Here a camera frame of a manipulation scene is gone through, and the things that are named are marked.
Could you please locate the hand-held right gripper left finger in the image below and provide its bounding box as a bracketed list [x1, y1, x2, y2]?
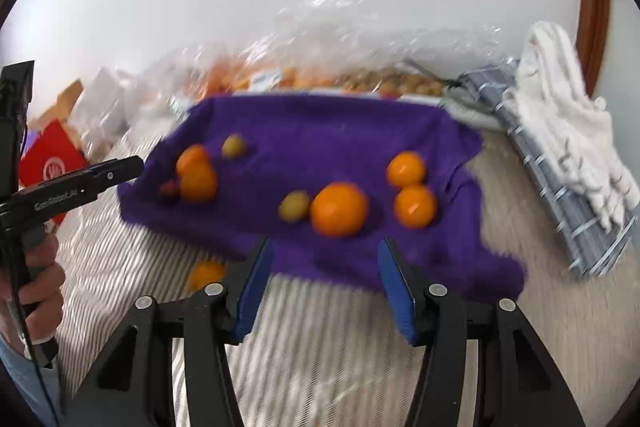
[62, 236, 275, 427]

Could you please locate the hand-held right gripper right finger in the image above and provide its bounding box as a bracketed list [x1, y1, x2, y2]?
[377, 237, 586, 427]

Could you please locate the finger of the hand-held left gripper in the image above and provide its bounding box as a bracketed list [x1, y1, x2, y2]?
[85, 156, 146, 202]

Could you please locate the small glossy tangerine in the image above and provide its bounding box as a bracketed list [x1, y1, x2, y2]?
[187, 261, 227, 293]
[179, 161, 219, 202]
[393, 185, 438, 230]
[175, 144, 211, 178]

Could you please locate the yellow-green cherry tomato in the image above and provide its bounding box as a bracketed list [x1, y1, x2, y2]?
[278, 190, 312, 223]

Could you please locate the large orange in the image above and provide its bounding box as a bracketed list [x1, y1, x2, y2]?
[310, 182, 370, 238]

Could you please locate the small olive-yellow cherry tomato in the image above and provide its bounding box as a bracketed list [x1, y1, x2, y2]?
[221, 134, 247, 158]

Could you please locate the dimpled orange mandarin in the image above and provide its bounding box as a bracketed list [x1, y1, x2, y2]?
[386, 151, 427, 188]

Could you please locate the purple towel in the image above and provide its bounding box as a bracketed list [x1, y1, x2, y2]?
[117, 94, 528, 303]

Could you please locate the person's left hand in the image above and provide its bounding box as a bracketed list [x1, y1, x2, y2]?
[22, 232, 67, 344]

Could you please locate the red paper bag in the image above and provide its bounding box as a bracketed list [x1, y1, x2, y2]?
[19, 119, 91, 228]

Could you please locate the translucent white plastic bag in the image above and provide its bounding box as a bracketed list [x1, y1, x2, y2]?
[72, 67, 136, 142]

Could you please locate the cardboard box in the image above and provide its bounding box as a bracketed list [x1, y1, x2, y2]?
[30, 79, 86, 132]

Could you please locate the pile of bagged oranges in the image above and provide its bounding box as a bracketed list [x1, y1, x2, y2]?
[200, 59, 341, 95]

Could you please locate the beige bed sheet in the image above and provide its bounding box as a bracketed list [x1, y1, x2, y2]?
[465, 127, 621, 427]

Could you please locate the grey striped cloth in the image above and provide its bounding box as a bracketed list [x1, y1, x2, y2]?
[457, 59, 638, 283]

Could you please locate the pile of tan longans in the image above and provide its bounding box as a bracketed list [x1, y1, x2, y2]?
[340, 69, 448, 100]

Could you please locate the white knitted cloth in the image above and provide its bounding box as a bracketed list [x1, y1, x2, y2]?
[502, 21, 640, 233]

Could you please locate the crumpled clear plastic bag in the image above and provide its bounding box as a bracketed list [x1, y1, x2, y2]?
[145, 0, 506, 108]

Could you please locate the black cable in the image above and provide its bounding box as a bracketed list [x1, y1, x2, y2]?
[10, 107, 61, 427]

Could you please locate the brown wooden curved frame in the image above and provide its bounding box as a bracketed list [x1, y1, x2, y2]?
[575, 0, 612, 100]

